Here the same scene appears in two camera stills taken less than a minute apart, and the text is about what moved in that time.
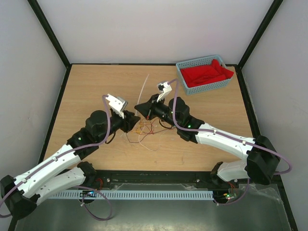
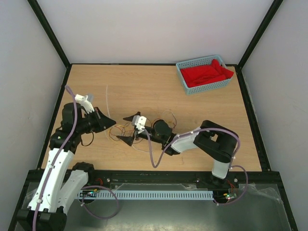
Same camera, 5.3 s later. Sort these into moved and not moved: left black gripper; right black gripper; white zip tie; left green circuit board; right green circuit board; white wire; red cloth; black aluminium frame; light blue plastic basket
Moved: white zip tie; right black gripper; left black gripper; white wire
Not moved: right green circuit board; black aluminium frame; left green circuit board; light blue plastic basket; red cloth
